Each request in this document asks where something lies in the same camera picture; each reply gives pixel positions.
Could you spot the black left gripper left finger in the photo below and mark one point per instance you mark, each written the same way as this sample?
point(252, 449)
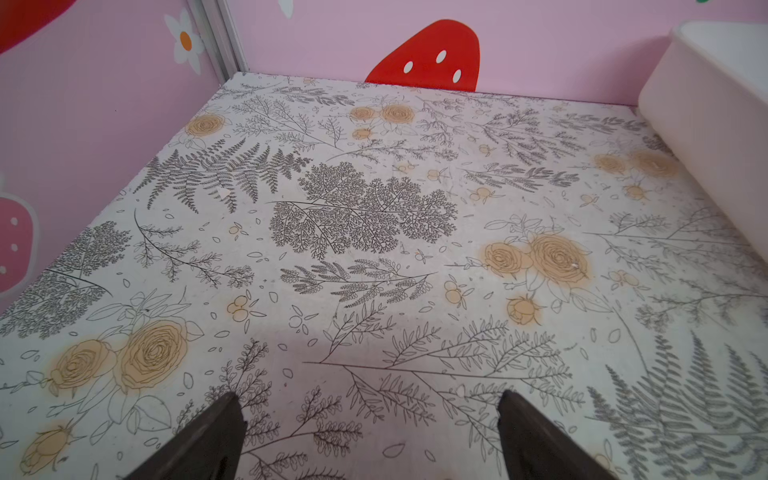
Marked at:
point(209, 447)

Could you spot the white plastic storage box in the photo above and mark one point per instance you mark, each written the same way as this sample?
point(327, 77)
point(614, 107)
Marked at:
point(707, 100)

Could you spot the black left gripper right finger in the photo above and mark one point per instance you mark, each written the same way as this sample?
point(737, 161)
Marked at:
point(534, 448)

